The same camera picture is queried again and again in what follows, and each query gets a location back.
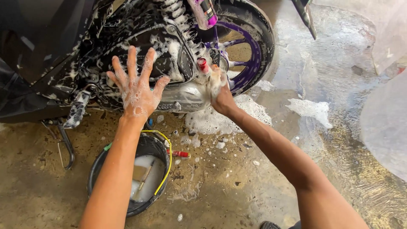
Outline black soapy motorcycle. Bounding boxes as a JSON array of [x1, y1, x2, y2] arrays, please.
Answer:
[[0, 0, 277, 124]]

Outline motorcycle footpeg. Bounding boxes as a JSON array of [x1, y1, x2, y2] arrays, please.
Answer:
[[63, 90, 92, 129]]

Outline yellow bucket handle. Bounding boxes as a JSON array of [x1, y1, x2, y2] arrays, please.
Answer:
[[141, 129, 172, 196]]

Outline soapy wash sponge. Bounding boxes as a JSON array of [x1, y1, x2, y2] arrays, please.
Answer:
[[205, 64, 229, 100]]

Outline purple rear wheel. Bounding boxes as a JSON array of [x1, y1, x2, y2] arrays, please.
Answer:
[[203, 0, 276, 97]]

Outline paint brush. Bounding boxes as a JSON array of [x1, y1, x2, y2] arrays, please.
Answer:
[[131, 158, 156, 202]]

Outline black motorcycle fender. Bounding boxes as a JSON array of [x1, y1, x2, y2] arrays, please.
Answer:
[[291, 0, 318, 40]]

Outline person's left hand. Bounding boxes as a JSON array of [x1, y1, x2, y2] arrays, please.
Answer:
[[106, 46, 171, 120]]

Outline red screwdriver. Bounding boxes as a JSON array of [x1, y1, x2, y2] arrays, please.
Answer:
[[167, 149, 191, 159]]

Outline motorcycle side stand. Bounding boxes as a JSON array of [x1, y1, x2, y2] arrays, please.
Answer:
[[41, 118, 75, 170]]

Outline black wash bucket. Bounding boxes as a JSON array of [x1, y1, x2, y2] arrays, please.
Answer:
[[87, 133, 171, 218]]

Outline person's right hand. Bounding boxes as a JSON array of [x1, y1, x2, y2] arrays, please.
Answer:
[[208, 65, 238, 116]]

